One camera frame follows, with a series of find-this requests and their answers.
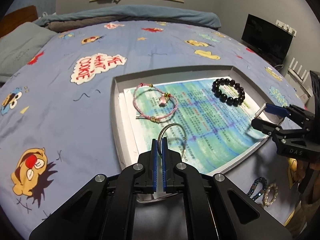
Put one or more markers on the cartoon printed blue bedsheet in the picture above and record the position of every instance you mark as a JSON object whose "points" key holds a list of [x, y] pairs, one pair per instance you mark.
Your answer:
{"points": [[75, 117]]}

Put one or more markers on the teal blanket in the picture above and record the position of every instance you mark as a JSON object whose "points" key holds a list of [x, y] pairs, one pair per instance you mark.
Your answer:
{"points": [[150, 13]]}

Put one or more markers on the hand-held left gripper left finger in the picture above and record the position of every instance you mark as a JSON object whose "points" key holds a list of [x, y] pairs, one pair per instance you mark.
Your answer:
{"points": [[155, 166]]}

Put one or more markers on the person's right hand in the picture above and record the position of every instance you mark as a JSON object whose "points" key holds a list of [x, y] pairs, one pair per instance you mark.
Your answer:
{"points": [[303, 167]]}

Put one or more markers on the wooden headboard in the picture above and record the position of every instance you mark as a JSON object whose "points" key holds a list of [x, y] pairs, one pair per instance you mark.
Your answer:
{"points": [[17, 17]]}

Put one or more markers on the grey pillow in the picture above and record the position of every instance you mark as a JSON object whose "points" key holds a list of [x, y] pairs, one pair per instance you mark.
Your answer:
{"points": [[22, 47]]}

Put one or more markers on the white plastic bag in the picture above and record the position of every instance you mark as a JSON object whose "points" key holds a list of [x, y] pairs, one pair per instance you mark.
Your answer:
{"points": [[47, 13]]}

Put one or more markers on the silver bangle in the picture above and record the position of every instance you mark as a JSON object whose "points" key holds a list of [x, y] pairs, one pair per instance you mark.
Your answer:
{"points": [[185, 142]]}

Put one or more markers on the grey folded blanket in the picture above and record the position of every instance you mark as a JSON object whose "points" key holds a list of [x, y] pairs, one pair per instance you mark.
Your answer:
{"points": [[70, 26]]}

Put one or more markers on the grey cardboard tray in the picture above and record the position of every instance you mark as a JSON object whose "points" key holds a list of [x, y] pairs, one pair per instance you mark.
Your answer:
{"points": [[116, 110]]}

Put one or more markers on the blue green printed paper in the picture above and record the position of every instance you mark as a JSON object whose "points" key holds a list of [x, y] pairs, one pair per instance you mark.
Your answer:
{"points": [[212, 135]]}

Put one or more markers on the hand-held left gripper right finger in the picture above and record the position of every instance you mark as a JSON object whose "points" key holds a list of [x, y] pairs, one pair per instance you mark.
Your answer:
{"points": [[164, 166]]}

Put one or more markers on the black monitor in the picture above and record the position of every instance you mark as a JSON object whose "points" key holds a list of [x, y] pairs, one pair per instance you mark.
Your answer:
{"points": [[267, 38]]}

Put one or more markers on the white wall hook rail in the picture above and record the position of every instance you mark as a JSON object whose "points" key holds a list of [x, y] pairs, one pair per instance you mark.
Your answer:
{"points": [[286, 27]]}

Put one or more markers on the white router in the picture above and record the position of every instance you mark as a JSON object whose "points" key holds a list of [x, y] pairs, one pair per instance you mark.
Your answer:
{"points": [[298, 80]]}

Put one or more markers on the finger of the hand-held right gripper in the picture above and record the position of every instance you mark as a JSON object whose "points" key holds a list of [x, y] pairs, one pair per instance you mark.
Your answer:
{"points": [[273, 108], [262, 125]]}

